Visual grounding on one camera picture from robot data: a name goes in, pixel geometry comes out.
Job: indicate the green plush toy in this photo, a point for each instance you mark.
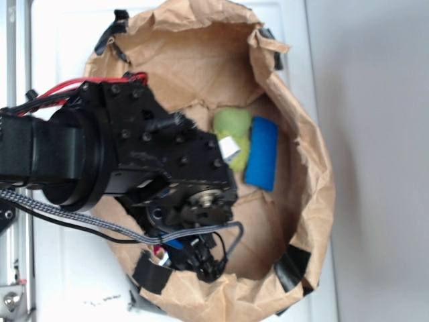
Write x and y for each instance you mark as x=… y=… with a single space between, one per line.
x=231 y=126

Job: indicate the red paper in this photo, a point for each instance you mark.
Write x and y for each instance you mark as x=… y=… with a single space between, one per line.
x=159 y=251

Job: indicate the blue sponge block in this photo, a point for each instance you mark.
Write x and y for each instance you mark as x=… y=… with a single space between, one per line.
x=260 y=171

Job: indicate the aluminium frame rail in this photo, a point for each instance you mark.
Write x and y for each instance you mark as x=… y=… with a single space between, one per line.
x=17 y=242

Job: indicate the silver corner bracket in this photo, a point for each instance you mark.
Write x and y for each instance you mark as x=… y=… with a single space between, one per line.
x=13 y=301

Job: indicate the brown paper bag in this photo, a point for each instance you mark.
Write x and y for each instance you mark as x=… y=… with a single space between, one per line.
x=201 y=56

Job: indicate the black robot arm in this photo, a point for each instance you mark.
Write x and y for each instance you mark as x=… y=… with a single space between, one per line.
x=42 y=156

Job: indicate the black mounting bracket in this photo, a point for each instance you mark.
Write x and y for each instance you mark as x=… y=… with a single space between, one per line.
x=7 y=216

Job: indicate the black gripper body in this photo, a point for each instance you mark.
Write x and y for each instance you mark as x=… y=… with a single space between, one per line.
x=167 y=173

